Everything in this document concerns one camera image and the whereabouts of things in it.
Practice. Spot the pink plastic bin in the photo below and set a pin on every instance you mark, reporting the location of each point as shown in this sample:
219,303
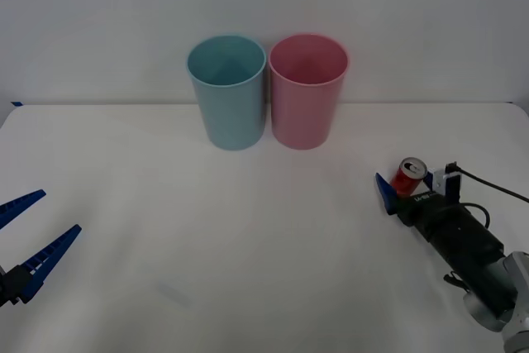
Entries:
303,121

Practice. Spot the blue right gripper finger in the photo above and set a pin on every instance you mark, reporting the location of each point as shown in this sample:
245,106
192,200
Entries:
430,181
388,196

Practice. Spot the pale blue plastic bin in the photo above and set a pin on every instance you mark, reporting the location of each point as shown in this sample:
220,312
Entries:
231,121

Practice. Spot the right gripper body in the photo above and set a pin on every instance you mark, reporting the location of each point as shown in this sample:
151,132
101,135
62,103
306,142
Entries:
425,206

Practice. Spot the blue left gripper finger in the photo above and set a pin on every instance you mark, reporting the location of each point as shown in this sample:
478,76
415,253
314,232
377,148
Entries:
20,203
45,260

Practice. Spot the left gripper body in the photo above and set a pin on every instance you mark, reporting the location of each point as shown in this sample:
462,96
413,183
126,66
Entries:
3,289

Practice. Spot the red drink can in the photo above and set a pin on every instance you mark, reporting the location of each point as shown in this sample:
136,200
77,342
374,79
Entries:
405,181

